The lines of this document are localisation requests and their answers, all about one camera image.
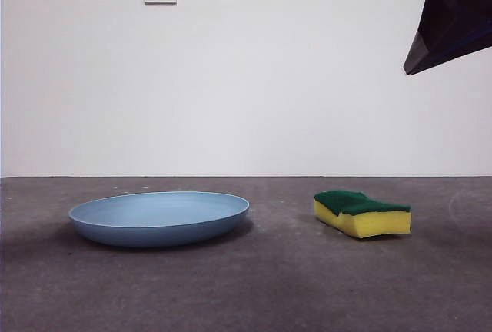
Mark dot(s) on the yellow sponge with green pad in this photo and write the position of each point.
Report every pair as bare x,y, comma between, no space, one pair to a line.
369,224

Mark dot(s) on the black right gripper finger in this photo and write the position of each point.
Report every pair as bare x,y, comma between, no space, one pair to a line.
453,20

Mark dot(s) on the light blue round plate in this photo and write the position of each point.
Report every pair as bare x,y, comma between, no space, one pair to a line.
161,216

